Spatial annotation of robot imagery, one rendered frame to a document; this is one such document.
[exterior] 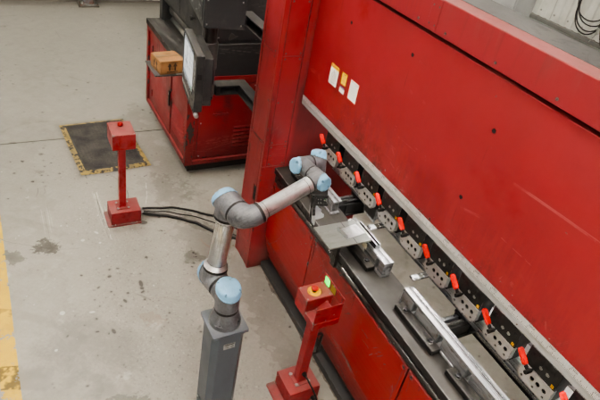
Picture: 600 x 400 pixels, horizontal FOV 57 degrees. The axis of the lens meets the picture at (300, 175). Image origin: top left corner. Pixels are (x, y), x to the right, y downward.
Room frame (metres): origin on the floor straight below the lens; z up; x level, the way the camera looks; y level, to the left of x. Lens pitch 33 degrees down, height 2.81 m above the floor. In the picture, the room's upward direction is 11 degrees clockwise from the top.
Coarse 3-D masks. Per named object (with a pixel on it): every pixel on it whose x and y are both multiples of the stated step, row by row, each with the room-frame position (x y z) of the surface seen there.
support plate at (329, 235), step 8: (336, 224) 2.41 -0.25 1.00; (344, 224) 2.43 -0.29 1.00; (352, 224) 2.44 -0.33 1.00; (320, 232) 2.32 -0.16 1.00; (328, 232) 2.33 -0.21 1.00; (336, 232) 2.34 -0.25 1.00; (328, 240) 2.26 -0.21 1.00; (336, 240) 2.28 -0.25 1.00; (344, 240) 2.29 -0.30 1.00; (352, 240) 2.30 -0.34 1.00; (360, 240) 2.31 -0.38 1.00; (368, 240) 2.33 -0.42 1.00; (328, 248) 2.21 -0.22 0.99; (336, 248) 2.22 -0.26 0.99
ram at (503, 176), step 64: (320, 64) 3.01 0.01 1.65; (384, 64) 2.53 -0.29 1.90; (448, 64) 2.19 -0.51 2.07; (384, 128) 2.43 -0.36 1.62; (448, 128) 2.10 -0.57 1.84; (512, 128) 1.85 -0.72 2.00; (576, 128) 1.66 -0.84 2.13; (448, 192) 2.00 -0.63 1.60; (512, 192) 1.76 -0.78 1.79; (576, 192) 1.58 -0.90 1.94; (512, 256) 1.66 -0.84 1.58; (576, 256) 1.49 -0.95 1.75; (512, 320) 1.56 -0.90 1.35; (576, 320) 1.40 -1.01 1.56; (576, 384) 1.31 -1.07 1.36
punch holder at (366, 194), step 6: (366, 174) 2.46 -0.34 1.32; (366, 180) 2.45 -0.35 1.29; (372, 180) 2.41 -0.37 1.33; (366, 186) 2.44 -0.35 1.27; (372, 186) 2.40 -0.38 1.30; (378, 186) 2.36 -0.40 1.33; (360, 192) 2.46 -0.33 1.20; (366, 192) 2.42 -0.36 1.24; (372, 192) 2.38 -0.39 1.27; (378, 192) 2.36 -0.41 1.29; (366, 198) 2.41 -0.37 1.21; (372, 198) 2.37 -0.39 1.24; (366, 204) 2.40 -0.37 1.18; (372, 204) 2.36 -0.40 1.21
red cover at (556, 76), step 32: (384, 0) 2.61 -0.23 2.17; (416, 0) 2.42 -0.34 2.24; (448, 0) 2.29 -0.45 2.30; (448, 32) 2.22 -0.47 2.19; (480, 32) 2.08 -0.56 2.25; (512, 32) 1.99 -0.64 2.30; (512, 64) 1.92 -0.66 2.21; (544, 64) 1.82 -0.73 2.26; (576, 64) 1.76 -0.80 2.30; (544, 96) 1.78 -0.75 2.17; (576, 96) 1.68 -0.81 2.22
